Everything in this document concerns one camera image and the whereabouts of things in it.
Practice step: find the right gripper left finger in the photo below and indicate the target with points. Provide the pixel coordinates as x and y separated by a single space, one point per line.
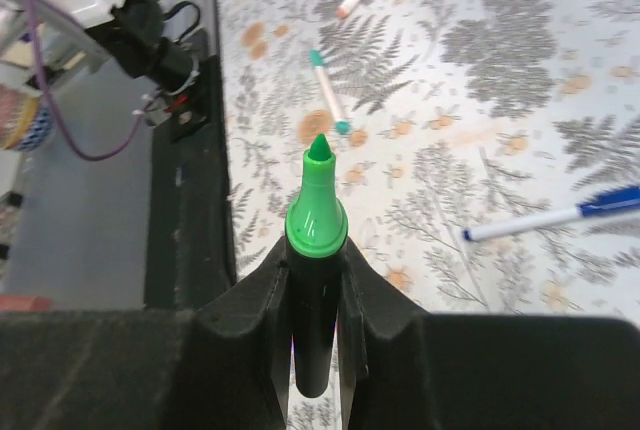
224 366

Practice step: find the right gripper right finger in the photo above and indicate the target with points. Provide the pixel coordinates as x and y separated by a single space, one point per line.
402 367

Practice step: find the green capped black highlighter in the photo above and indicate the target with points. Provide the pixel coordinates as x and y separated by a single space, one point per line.
316 229

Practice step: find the blue capped white pen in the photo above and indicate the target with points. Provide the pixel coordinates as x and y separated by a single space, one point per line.
604 204

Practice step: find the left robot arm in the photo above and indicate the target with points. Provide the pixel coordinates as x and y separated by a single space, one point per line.
165 45

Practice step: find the teal ended white pen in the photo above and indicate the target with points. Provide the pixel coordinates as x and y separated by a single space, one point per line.
341 121

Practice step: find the pink eraser block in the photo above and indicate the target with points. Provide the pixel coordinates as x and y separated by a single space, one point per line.
23 303

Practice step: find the floral tablecloth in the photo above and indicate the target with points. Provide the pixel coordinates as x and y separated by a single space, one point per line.
462 113

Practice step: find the patterned paper cup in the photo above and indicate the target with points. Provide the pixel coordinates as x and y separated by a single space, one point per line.
26 122

